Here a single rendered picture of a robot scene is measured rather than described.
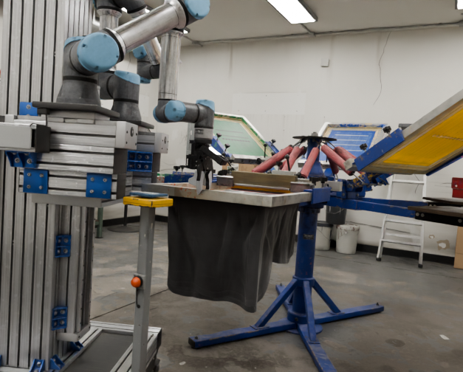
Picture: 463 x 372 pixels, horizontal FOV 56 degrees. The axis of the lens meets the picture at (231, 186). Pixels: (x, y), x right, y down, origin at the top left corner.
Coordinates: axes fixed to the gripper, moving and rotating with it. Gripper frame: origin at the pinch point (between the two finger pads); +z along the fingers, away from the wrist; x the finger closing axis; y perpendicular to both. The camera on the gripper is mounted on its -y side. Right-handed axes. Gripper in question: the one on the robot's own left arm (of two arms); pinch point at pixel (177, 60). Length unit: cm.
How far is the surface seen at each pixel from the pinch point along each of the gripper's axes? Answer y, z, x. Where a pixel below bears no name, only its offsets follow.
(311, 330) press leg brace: 146, 41, 101
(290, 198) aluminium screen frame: 55, -51, 101
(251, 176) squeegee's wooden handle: 55, -12, 66
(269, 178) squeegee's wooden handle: 54, -12, 75
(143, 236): 75, -91, 63
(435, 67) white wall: -84, 407, 105
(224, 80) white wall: -33, 405, -197
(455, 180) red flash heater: 37, -2, 157
